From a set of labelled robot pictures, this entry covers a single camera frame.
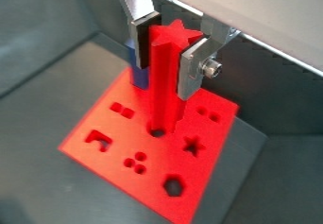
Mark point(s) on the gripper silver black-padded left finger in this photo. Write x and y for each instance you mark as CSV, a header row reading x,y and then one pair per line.
x,y
142,16

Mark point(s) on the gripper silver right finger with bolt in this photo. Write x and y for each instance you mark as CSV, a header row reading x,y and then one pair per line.
x,y
198,59

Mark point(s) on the red block with shaped holes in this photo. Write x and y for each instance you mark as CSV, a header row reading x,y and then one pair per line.
x,y
163,171

